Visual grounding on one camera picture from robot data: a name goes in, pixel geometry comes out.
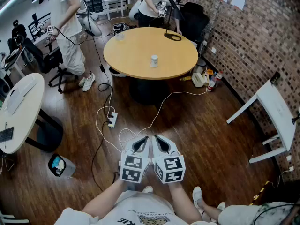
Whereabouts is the clear bottle red label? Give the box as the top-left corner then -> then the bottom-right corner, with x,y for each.
207,71 -> 224,92

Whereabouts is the black and white headset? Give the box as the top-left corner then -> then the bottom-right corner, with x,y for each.
113,23 -> 130,35

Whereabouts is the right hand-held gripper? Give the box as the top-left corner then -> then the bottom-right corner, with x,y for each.
151,135 -> 187,185

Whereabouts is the black ring-base desk lamp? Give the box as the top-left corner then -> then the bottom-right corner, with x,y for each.
164,0 -> 186,42

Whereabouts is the white keyboard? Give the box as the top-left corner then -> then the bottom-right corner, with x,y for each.
6,76 -> 38,115

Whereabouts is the white power strip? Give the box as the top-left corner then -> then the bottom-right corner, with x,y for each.
107,112 -> 119,128

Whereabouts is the black cable with adapter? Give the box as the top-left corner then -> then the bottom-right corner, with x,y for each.
90,31 -> 118,193

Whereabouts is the black metal rack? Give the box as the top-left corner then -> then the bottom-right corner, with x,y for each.
83,0 -> 129,14

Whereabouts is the person's left forearm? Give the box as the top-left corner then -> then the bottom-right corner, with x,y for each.
81,180 -> 135,220

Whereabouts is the white flat round device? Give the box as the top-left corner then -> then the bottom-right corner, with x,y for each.
109,67 -> 128,78

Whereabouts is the white wooden stool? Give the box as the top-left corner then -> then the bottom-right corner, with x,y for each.
226,78 -> 298,164

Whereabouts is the silver kettle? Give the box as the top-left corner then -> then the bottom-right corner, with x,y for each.
192,57 -> 207,74

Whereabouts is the round wooden table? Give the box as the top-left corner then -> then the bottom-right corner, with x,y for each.
103,27 -> 199,106

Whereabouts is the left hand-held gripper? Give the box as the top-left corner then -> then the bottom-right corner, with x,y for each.
118,136 -> 152,184

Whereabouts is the person's right forearm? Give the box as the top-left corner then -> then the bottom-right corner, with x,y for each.
168,181 -> 204,223

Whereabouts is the white round table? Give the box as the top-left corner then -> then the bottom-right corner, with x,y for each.
0,73 -> 64,155

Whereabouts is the white box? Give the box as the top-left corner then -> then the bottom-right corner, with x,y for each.
191,73 -> 210,88

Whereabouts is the white rounded appliance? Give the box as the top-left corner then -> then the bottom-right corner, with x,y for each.
77,7 -> 103,37
128,0 -> 141,21

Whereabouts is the long white cable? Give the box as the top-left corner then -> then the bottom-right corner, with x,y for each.
96,84 -> 209,150

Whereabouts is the grey trash bin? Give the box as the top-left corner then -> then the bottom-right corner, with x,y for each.
47,153 -> 76,178

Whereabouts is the person's white printed shirt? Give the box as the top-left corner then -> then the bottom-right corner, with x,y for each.
55,190 -> 204,225

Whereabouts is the black keyboard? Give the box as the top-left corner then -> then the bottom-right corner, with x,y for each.
0,127 -> 14,143

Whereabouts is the black office chair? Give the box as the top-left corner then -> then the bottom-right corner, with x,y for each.
179,2 -> 210,45
23,37 -> 79,94

